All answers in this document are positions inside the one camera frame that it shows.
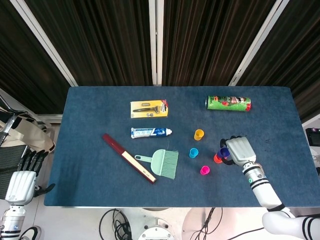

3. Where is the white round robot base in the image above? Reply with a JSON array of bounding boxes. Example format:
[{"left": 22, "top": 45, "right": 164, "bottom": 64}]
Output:
[{"left": 137, "top": 217, "right": 176, "bottom": 240}]

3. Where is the blue fabric table mat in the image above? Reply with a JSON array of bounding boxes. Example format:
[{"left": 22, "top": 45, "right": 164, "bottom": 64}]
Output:
[{"left": 43, "top": 86, "right": 320, "bottom": 208}]

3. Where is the dark blue plastic cup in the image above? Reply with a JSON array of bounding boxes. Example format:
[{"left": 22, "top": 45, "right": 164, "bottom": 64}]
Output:
[{"left": 216, "top": 147, "right": 231, "bottom": 159}]

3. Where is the black cable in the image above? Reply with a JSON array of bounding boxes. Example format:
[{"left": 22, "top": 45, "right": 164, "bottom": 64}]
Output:
[
  {"left": 191, "top": 207, "right": 223, "bottom": 240},
  {"left": 99, "top": 208, "right": 132, "bottom": 240}
]

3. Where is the green chip can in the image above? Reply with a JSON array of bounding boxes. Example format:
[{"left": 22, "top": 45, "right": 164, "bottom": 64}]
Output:
[{"left": 204, "top": 95, "right": 253, "bottom": 112}]

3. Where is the black device with pink label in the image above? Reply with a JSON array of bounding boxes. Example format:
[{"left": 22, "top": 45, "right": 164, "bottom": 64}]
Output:
[{"left": 305, "top": 127, "right": 320, "bottom": 146}]

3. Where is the red and cream stick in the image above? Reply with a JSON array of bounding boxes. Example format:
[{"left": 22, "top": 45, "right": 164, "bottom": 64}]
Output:
[{"left": 102, "top": 133, "right": 157, "bottom": 184}]

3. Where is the yellow razor blister pack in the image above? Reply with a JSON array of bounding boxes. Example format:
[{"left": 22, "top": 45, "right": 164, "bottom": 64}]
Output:
[{"left": 129, "top": 99, "right": 170, "bottom": 119}]

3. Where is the yellow plastic cup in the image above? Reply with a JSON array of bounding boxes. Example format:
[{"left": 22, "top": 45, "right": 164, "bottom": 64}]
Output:
[{"left": 193, "top": 128, "right": 205, "bottom": 142}]

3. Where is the light blue plastic cup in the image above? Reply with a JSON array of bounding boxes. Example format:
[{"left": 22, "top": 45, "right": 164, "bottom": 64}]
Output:
[{"left": 188, "top": 147, "right": 200, "bottom": 160}]

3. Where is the white frame post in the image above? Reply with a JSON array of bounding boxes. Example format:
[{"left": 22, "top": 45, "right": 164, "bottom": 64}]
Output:
[
  {"left": 148, "top": 0, "right": 164, "bottom": 86},
  {"left": 228, "top": 0, "right": 284, "bottom": 87},
  {"left": 9, "top": 0, "right": 79, "bottom": 87}
]

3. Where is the white blue toothpaste tube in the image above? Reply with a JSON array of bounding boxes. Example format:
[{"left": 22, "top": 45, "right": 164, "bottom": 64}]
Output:
[{"left": 130, "top": 126, "right": 173, "bottom": 140}]

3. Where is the black mesh chair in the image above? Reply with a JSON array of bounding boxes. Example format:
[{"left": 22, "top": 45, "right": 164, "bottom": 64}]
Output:
[{"left": 0, "top": 144, "right": 29, "bottom": 200}]

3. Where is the mint green hand brush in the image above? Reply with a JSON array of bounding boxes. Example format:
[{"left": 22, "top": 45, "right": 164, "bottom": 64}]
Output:
[{"left": 134, "top": 148, "right": 180, "bottom": 180}]

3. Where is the dark brown curtain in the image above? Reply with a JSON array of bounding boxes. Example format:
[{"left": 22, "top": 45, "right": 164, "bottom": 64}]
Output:
[{"left": 0, "top": 0, "right": 320, "bottom": 123}]

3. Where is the white sneaker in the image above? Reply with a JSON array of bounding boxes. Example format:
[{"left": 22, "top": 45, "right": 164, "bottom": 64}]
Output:
[{"left": 21, "top": 225, "right": 42, "bottom": 240}]

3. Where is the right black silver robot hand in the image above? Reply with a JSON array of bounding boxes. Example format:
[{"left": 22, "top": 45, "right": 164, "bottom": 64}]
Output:
[{"left": 219, "top": 135, "right": 258, "bottom": 168}]

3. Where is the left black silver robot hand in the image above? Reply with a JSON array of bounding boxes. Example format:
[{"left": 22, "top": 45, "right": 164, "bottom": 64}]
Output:
[{"left": 4, "top": 149, "right": 56, "bottom": 207}]

